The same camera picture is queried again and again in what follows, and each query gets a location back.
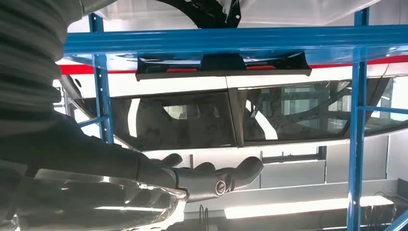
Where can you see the white car with red stripe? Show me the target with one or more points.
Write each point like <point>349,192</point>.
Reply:
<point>178,84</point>

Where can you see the blue metal shelf rack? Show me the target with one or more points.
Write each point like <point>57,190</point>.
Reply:
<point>223,39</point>

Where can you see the black curved plastic part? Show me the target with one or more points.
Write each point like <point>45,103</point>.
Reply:
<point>210,14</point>

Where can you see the ceiling strip light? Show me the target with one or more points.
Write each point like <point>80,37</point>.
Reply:
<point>302,207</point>

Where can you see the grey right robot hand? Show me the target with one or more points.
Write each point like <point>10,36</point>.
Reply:
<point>79,165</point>

